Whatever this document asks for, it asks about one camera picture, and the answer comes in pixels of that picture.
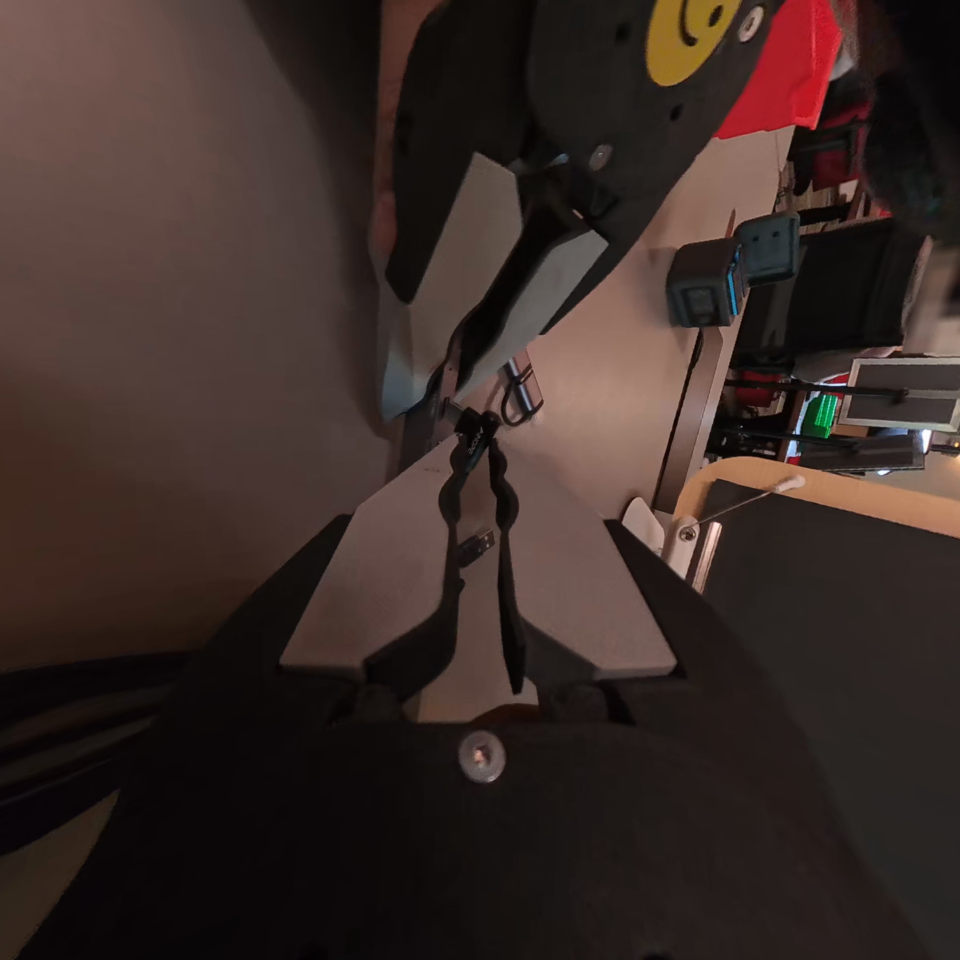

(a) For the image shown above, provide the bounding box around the person's left hand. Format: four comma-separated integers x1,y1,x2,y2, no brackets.
369,71,406,260

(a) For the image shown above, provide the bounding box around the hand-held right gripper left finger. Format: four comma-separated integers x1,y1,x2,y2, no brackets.
277,438,465,705

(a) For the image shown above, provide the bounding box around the black cable bundle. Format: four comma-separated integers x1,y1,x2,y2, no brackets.
0,648,204,856

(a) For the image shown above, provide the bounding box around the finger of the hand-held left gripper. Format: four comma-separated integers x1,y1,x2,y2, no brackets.
447,196,610,400
377,152,524,423

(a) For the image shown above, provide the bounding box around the grey framed screen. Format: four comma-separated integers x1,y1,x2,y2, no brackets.
836,356,960,432

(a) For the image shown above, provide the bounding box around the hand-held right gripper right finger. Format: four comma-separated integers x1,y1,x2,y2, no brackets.
486,438,678,697

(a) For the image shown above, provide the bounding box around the grey plug with adapter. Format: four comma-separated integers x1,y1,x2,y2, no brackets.
498,358,545,429

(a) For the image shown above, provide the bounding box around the dark battery charger case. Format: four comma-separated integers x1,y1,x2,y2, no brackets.
666,211,804,329

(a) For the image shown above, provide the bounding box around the red plastic bin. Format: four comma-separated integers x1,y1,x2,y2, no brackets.
712,0,845,142

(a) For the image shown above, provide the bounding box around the grey usb hub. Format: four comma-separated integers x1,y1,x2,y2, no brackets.
401,360,462,474

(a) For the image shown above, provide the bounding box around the wood-framed black board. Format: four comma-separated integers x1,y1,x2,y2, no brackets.
671,456,960,960

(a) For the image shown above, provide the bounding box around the white-tipped metal stylus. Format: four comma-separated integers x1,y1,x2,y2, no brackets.
697,474,807,526

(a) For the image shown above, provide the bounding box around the black office chair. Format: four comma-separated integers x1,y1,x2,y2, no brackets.
738,217,935,354

